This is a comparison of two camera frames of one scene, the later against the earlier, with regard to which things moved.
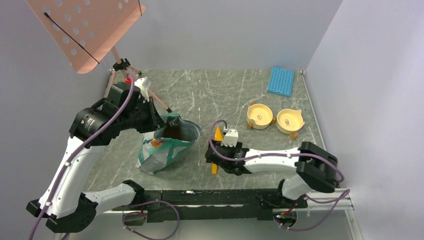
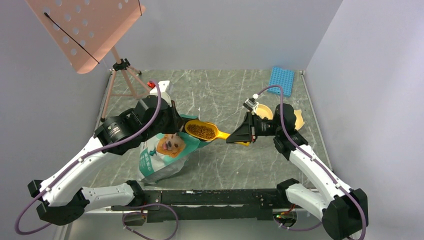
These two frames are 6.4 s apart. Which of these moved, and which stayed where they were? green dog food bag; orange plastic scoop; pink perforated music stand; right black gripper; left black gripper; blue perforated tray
Moved: left black gripper; green dog food bag; right black gripper; orange plastic scoop
Stayed: pink perforated music stand; blue perforated tray
